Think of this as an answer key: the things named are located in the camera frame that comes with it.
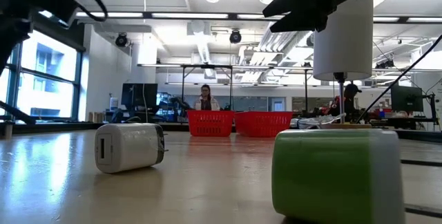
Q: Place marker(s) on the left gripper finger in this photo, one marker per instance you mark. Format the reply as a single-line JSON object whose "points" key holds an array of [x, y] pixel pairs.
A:
{"points": [[10, 44]]}

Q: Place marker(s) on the red plastic mesh basket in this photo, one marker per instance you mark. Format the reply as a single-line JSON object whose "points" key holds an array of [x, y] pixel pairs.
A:
{"points": [[264, 124], [210, 123]]}

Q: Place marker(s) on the white plug charger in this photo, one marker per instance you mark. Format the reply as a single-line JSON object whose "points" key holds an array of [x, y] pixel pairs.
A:
{"points": [[127, 148]]}

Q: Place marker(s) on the green plug charger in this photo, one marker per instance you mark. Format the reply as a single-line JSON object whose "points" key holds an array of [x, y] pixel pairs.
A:
{"points": [[328, 179]]}

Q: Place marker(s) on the large window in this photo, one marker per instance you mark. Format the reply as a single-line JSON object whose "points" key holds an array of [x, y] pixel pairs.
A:
{"points": [[48, 54]]}

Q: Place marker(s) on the white shade table lamp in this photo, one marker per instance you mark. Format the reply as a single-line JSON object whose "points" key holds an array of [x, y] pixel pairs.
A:
{"points": [[345, 51]]}

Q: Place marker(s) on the ceiling light strip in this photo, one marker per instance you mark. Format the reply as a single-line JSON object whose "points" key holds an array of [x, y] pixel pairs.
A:
{"points": [[407, 19], [190, 15]]}

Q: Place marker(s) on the black round ceiling fixture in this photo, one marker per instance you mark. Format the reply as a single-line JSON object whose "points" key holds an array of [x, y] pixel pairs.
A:
{"points": [[121, 40], [235, 36]]}

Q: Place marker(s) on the person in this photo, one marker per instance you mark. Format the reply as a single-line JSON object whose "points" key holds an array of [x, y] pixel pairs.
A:
{"points": [[206, 103], [349, 101]]}

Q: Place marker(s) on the black metal stand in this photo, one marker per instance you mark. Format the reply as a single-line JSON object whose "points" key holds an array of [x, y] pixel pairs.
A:
{"points": [[207, 66]]}

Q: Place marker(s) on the brown cardboard tubes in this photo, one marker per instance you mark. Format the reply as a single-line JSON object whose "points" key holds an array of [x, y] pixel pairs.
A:
{"points": [[95, 117]]}

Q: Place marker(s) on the white bottle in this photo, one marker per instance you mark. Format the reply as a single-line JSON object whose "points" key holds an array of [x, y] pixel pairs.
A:
{"points": [[114, 104]]}

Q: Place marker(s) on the black computer monitor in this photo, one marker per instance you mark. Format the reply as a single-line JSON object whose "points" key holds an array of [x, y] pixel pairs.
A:
{"points": [[407, 98], [138, 94]]}

